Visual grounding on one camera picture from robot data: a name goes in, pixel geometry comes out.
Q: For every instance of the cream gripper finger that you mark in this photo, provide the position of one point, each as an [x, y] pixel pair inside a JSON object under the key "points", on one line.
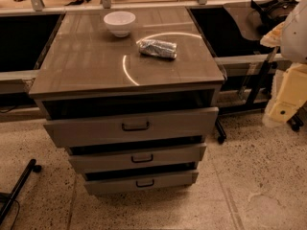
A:
{"points": [[289, 94]]}

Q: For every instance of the grey drawer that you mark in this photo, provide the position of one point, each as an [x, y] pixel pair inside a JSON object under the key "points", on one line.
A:
{"points": [[141, 182], [137, 158], [131, 128]]}

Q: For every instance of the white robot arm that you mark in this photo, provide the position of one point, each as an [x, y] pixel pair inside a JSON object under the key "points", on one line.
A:
{"points": [[290, 35]]}

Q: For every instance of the grey top drawer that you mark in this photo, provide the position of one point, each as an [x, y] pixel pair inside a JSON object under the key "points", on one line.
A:
{"points": [[131, 128]]}

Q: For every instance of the grey drawer cabinet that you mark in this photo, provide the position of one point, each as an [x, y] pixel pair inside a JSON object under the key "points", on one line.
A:
{"points": [[88, 72]]}

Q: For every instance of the grey bottom drawer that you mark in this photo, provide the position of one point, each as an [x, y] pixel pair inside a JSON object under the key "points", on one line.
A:
{"points": [[141, 182]]}

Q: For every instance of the dark side table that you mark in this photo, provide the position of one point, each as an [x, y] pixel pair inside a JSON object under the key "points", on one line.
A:
{"points": [[248, 78]]}

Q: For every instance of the silver foil snack bag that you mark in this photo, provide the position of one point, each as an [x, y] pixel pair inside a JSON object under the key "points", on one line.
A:
{"points": [[157, 48]]}

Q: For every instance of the white bowl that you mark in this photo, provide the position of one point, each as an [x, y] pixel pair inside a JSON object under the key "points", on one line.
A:
{"points": [[120, 23]]}

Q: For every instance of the black stand leg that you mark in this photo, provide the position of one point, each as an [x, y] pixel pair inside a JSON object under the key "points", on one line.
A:
{"points": [[7, 199]]}

